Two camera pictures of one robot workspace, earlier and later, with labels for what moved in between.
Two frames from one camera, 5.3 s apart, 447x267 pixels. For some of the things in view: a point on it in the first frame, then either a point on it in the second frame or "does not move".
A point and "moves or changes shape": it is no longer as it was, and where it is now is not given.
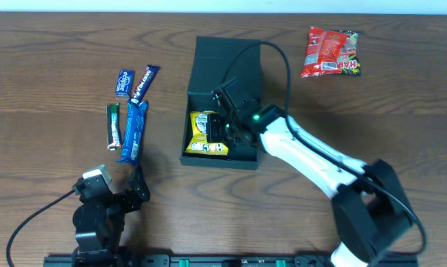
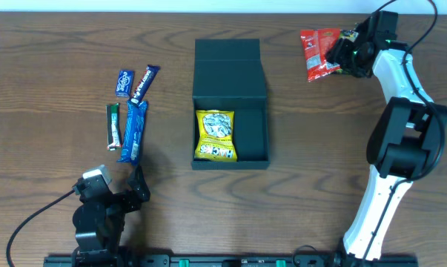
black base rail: (219, 260) does not move
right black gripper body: (216, 127) -> (343, 54)
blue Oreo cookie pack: (133, 136) does not move
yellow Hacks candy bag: (199, 144) moves or changes shape
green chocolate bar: (114, 128) does not move
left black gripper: (142, 193) does not move
